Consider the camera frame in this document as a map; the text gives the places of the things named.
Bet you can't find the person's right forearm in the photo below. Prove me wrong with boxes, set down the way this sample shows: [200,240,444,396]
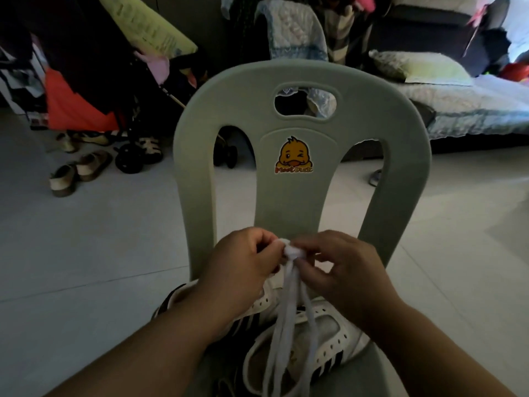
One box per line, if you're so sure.
[357,301,518,397]

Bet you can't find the dark hanging clothes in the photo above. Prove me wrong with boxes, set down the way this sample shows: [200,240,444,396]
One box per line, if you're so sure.
[0,0,139,120]

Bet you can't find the white strappy sandal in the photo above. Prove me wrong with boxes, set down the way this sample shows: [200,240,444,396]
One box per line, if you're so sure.
[138,136,163,164]

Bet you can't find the white shoelace bundle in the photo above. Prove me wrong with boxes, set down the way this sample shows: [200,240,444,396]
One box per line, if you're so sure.
[261,238,321,397]

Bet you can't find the tan flat sandal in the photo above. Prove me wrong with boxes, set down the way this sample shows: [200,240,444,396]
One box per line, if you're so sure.
[71,130,111,147]
[56,132,80,154]

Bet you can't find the person's left forearm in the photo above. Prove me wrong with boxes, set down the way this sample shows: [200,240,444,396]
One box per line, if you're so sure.
[45,295,226,397]

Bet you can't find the yellow plastic package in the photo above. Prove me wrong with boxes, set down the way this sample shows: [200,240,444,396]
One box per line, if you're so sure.
[95,0,199,59]

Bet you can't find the beige platform sandal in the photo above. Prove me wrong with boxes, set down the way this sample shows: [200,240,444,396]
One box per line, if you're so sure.
[49,161,79,198]
[76,150,113,182]

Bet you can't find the person's left hand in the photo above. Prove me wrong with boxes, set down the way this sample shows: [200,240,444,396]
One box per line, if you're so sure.
[193,227,287,332]

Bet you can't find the red cloth item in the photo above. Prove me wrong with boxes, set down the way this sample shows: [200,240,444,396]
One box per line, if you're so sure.
[499,62,529,85]

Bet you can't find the person's right hand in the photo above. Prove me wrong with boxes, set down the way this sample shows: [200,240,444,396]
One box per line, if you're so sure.
[290,230,407,332]

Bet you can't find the pink cloth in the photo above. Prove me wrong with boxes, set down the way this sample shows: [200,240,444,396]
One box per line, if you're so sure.
[134,51,171,85]

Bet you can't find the yellow duck sticker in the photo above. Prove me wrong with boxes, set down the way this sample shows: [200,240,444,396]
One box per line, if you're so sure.
[275,136,314,175]

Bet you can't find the orange bag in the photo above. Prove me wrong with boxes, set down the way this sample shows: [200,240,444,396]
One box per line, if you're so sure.
[44,68,121,132]

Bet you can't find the black stroller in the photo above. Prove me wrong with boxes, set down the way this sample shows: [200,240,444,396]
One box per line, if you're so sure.
[112,49,239,175]

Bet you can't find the grey-green plastic chair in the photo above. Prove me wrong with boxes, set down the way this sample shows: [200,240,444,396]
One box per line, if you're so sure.
[173,58,433,397]

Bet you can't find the pale green pillow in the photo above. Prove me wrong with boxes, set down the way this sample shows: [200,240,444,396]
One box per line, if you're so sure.
[369,49,474,87]

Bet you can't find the plaid cloth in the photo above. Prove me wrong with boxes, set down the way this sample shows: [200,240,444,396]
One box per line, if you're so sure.
[322,0,373,67]

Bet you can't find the sofa bed with quilted cover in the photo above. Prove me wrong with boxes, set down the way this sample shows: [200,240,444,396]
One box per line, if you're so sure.
[367,0,529,154]

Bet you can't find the white sneaker with black stripes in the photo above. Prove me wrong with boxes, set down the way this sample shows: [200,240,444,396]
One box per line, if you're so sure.
[151,273,286,341]
[241,297,371,397]

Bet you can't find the quilted pale blanket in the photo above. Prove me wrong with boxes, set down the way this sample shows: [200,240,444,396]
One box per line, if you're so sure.
[254,0,338,119]

